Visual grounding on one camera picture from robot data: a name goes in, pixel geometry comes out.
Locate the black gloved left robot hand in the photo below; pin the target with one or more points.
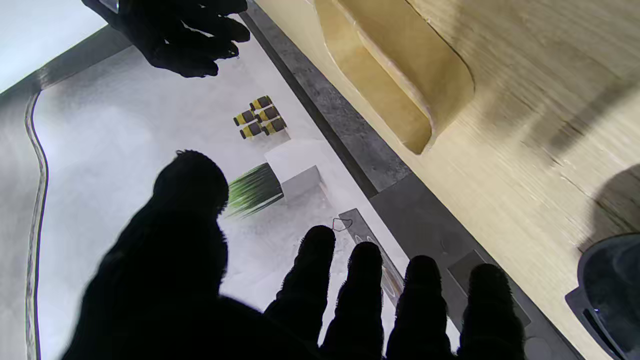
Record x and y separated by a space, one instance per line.
170 280

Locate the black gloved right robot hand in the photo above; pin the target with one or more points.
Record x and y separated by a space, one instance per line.
170 35

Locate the brown paper food container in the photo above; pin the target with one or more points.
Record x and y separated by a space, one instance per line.
400 65

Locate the printed potted grass plant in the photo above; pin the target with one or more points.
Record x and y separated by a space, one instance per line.
295 170

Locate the black cast iron skillet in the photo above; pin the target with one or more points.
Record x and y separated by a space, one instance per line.
610 290

